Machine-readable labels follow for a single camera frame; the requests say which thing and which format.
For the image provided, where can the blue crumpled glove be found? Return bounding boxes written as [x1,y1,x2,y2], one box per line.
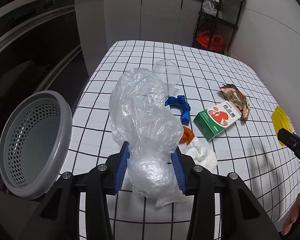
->
[165,95,191,125]

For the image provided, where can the red plastic bag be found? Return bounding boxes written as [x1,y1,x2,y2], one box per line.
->
[196,30,225,53]

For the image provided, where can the clear plastic cup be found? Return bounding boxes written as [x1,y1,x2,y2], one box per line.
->
[152,60,181,92]

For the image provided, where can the white checked tablecloth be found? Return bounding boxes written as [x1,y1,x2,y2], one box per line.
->
[57,39,300,240]

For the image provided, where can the clear bag on shelf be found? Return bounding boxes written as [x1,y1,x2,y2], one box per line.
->
[202,0,223,18]

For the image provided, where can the grey kitchen cabinets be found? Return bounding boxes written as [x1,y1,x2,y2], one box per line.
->
[75,0,201,75]

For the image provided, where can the black metal shelf rack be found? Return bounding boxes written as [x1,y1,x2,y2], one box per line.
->
[192,0,245,56]

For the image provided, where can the clear plastic bag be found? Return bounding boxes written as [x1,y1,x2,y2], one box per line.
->
[109,68,184,198]

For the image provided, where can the grey perforated trash bin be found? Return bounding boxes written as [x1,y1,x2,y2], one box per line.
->
[0,90,72,199]

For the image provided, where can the green white carton box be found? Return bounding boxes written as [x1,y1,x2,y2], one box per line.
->
[194,101,241,141]

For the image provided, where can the orange peel scrap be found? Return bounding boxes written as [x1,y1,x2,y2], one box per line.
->
[180,126,195,145]

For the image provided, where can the yellow collapsible bowl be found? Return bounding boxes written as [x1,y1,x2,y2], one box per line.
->
[271,106,293,135]

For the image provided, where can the white crumpled tissue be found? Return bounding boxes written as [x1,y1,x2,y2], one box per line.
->
[155,137,217,207]

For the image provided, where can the red beige snack wrapper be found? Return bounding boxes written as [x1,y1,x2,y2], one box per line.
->
[220,84,250,121]

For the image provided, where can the right human hand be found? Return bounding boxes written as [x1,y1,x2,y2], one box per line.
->
[281,193,300,236]

